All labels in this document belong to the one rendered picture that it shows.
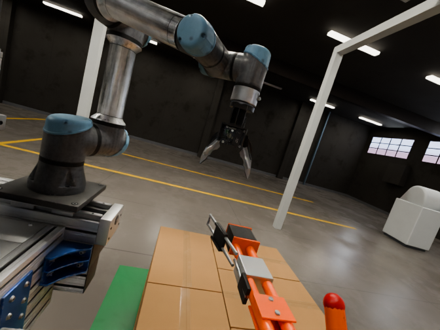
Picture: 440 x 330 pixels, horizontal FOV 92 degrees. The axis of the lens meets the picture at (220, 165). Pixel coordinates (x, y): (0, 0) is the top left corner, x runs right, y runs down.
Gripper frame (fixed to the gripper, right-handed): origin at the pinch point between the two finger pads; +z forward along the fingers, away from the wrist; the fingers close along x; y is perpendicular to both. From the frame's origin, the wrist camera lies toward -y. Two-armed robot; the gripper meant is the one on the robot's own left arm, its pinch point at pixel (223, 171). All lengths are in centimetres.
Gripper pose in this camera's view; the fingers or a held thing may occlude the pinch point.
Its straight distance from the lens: 65.1
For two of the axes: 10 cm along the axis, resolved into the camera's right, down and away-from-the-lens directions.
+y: -1.6, 1.0, -9.8
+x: 9.5, 3.0, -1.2
